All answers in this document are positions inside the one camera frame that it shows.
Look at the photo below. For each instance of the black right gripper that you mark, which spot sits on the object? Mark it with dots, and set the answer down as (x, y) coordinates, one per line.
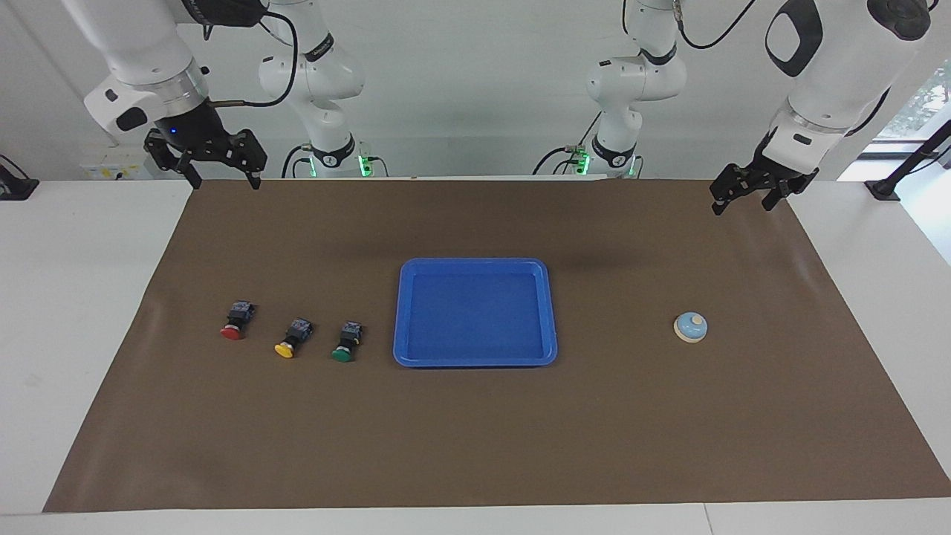
(197, 130)

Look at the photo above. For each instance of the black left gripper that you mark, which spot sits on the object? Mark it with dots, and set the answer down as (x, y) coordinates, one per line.
(780, 182)

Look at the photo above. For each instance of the light blue call bell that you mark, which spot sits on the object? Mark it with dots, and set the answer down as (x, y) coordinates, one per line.
(690, 328)

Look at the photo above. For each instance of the red push button switch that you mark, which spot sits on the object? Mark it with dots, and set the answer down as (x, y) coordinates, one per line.
(236, 323)

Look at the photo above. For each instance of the yellow push button switch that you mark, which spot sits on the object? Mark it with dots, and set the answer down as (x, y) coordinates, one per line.
(291, 340)

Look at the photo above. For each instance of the green push button switch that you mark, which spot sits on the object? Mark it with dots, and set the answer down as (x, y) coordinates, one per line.
(345, 343)

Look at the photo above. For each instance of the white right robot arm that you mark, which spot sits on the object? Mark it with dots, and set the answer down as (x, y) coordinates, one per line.
(141, 44)

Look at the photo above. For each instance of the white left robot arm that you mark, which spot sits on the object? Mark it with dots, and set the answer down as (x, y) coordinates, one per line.
(839, 74)

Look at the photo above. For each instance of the blue plastic tray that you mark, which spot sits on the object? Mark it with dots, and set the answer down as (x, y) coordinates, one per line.
(475, 312)

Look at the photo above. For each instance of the black angled stand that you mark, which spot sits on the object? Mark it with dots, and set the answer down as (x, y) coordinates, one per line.
(903, 169)

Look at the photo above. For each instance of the brown table mat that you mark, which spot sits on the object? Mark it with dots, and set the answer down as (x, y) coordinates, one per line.
(475, 446)

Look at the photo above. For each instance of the white wall socket box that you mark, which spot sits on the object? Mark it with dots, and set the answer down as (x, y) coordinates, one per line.
(111, 162)

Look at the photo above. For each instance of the black clamp mount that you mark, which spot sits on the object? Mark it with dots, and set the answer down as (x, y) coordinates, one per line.
(15, 187)

